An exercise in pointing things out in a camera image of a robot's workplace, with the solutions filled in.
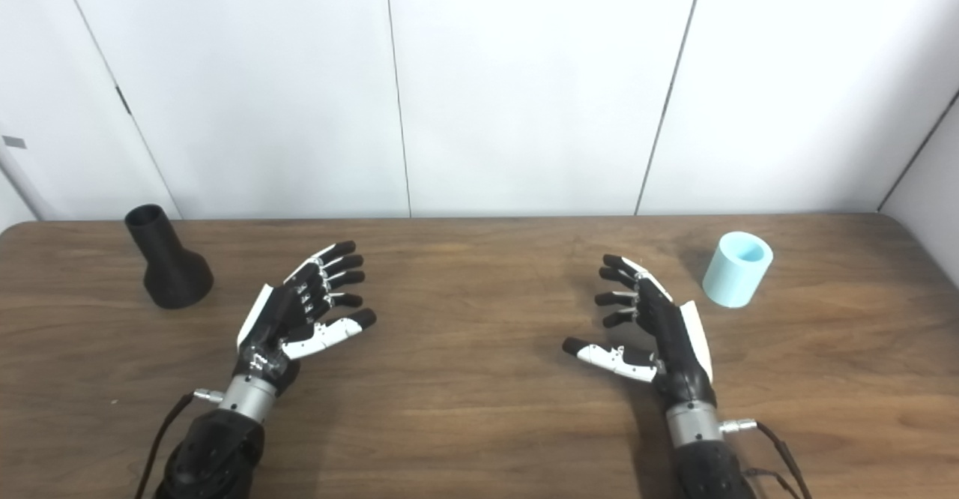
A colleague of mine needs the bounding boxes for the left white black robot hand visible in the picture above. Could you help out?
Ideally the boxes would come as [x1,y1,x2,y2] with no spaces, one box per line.
[231,241,378,395]

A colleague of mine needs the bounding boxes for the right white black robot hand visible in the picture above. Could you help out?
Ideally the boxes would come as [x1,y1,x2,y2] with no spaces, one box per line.
[562,253,717,408]

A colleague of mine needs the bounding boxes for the light blue plastic cup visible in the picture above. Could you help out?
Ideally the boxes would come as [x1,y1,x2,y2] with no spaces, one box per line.
[702,231,774,309]

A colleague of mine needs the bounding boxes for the black flared nozzle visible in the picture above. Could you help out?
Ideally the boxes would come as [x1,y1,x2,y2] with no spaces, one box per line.
[124,204,215,310]

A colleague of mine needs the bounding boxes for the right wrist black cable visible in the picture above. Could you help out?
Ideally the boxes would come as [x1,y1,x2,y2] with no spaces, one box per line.
[721,418,814,499]

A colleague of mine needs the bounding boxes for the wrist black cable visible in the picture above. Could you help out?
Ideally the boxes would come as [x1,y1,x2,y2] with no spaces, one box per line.
[721,418,814,499]
[133,388,226,499]

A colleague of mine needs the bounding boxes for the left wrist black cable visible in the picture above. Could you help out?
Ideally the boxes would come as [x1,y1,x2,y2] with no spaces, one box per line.
[133,388,226,499]

